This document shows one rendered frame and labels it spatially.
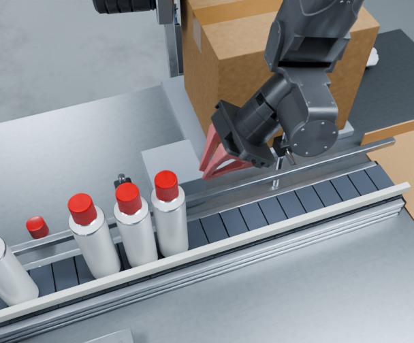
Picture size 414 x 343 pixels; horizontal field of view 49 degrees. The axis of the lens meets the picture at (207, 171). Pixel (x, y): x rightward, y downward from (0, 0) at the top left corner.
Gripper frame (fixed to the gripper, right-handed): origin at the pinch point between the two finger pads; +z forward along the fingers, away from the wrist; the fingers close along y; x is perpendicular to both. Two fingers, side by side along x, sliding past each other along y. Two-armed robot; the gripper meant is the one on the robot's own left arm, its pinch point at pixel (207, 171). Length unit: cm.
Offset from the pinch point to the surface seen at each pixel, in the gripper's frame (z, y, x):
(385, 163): -9.8, -6.1, 47.4
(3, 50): 118, -190, 30
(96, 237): 14.6, 3.2, -10.8
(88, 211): 10.5, 2.1, -14.2
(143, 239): 13.4, 3.6, -3.5
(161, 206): 6.8, 2.3, -4.4
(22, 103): 113, -144, 34
